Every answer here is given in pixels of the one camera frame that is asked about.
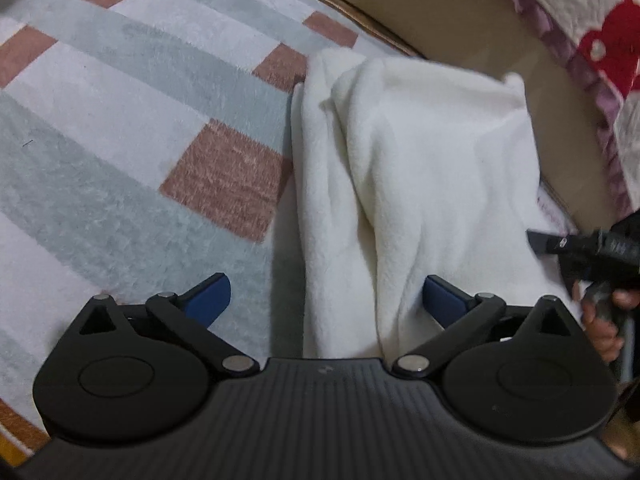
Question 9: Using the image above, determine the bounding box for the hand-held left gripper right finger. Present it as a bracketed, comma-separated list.
[391, 274, 586, 379]

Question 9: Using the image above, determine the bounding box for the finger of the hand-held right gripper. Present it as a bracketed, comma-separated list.
[526, 228, 568, 257]

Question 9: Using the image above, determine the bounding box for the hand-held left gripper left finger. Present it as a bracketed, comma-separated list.
[69, 272, 261, 379]

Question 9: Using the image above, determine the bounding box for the white fleece jacket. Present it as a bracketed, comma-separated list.
[290, 49, 586, 361]

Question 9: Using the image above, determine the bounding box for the person's right hand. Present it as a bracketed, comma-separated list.
[582, 290, 640, 365]

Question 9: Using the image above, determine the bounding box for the checkered rug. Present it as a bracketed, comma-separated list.
[0, 0, 583, 461]

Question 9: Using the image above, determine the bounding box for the beige bed frame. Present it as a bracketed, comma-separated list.
[260, 0, 626, 231]

